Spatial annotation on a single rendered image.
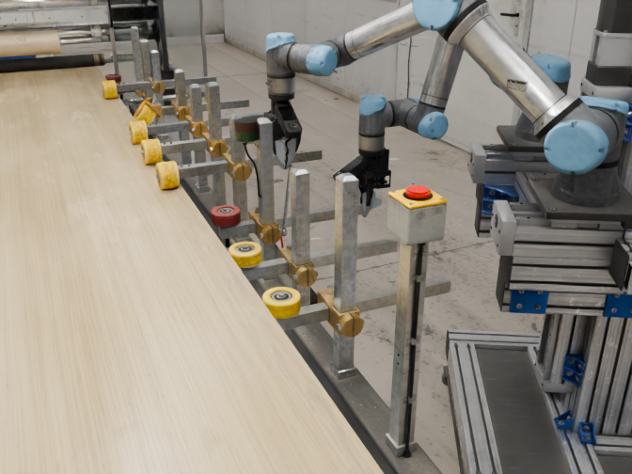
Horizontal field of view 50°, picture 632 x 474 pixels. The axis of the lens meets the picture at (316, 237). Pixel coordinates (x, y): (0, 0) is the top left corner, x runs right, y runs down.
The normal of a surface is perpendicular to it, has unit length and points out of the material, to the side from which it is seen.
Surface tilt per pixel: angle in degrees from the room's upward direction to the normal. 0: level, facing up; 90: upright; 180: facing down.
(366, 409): 0
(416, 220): 90
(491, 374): 0
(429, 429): 0
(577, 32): 90
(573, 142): 95
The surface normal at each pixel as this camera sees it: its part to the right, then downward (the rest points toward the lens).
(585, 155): -0.48, 0.43
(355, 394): 0.00, -0.91
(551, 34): -0.91, 0.18
